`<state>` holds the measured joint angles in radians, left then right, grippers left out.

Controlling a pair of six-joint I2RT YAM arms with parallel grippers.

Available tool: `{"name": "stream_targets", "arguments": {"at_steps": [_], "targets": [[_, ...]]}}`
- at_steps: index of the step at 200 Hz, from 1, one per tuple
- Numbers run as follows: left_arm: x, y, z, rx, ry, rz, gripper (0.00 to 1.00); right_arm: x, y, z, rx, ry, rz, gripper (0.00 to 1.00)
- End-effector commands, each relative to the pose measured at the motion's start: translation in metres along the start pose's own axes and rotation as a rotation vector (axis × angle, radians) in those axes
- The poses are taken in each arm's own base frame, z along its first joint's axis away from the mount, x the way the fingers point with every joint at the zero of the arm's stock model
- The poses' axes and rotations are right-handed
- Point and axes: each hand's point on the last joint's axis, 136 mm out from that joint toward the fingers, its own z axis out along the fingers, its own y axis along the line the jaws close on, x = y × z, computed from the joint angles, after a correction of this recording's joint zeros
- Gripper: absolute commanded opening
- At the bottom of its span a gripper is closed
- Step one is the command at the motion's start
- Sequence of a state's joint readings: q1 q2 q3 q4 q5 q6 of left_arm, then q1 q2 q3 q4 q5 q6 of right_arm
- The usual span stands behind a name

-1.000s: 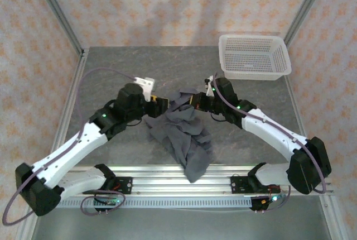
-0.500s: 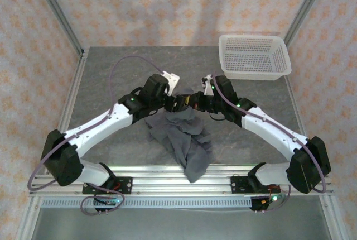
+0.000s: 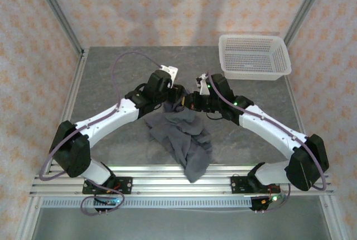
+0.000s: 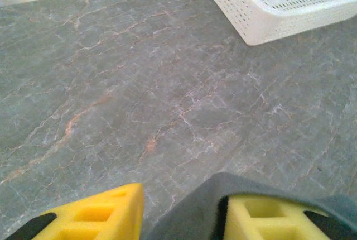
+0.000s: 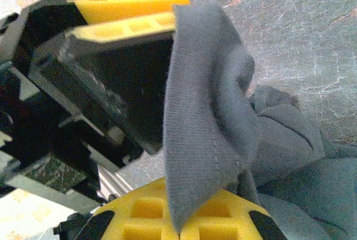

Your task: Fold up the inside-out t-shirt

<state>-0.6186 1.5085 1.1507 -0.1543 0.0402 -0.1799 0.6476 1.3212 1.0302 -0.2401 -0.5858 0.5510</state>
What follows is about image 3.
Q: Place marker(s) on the grey t-shirt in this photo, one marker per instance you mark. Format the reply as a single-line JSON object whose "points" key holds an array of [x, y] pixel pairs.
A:
{"points": [[181, 139]]}

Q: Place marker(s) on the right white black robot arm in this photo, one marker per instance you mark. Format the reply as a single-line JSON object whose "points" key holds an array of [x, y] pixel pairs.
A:
{"points": [[267, 131]]}

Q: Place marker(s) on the white perforated plastic basket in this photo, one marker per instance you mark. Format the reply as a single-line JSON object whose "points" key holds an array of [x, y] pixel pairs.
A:
{"points": [[251, 55]]}

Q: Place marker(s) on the wide aluminium rail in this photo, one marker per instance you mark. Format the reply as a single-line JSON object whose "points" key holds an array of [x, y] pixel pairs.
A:
{"points": [[156, 185]]}

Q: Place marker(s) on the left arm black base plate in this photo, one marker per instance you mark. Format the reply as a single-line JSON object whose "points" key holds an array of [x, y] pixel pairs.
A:
{"points": [[125, 185]]}

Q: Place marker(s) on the aluminium frame post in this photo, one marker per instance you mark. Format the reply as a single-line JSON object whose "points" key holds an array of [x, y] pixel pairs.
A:
{"points": [[306, 2], [55, 8]]}

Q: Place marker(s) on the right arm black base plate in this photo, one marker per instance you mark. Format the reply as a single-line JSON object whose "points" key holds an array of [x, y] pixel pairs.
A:
{"points": [[240, 185]]}

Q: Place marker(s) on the narrow aluminium rail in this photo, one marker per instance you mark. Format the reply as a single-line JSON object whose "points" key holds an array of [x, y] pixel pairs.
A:
{"points": [[156, 168]]}

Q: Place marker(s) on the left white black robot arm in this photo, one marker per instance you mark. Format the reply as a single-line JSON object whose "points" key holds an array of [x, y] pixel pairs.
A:
{"points": [[106, 120]]}

